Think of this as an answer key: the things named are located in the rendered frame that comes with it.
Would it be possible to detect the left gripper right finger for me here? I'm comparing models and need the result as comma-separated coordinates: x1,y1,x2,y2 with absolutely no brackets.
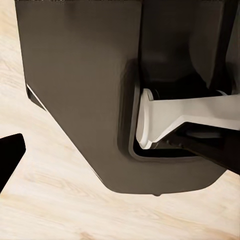
224,133,240,173

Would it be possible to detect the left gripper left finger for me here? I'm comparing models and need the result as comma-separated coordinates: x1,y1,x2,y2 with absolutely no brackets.
0,133,26,193

